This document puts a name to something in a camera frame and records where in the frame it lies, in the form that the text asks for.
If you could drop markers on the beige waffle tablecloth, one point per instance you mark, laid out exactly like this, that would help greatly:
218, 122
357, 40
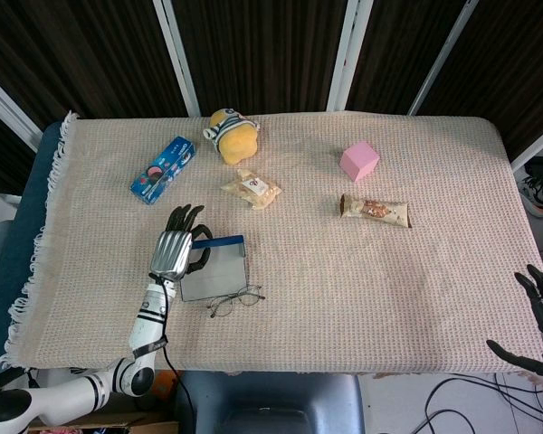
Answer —
344, 280

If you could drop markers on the thin metal frame eyeglasses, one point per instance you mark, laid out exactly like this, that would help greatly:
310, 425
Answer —
248, 297

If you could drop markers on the blue grey padded chair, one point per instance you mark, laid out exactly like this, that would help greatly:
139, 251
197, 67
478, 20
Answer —
271, 402

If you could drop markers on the blue cookie box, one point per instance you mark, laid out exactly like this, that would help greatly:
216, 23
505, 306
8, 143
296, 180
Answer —
163, 171

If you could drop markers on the clear bag of snacks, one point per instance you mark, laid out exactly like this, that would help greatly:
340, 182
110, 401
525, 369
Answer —
253, 190

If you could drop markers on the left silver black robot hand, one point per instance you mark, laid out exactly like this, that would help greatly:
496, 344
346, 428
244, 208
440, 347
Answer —
172, 253

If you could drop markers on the pink cube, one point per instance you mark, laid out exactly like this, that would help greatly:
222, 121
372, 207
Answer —
359, 160

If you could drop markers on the dark folding screen white frame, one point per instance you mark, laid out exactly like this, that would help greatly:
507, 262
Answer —
262, 45

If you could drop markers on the black sneaker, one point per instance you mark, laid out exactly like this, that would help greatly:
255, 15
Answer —
538, 199

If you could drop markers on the brown beige snack wrapper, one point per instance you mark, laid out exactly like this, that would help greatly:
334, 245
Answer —
375, 210

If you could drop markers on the cardboard box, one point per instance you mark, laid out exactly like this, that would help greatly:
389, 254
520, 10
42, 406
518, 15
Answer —
95, 424

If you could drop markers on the yellow plush toy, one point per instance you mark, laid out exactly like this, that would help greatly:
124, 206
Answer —
237, 142

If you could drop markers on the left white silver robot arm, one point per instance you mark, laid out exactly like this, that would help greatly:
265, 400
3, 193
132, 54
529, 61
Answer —
151, 325

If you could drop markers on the dark blue pencil box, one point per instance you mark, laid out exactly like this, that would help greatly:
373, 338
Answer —
221, 271

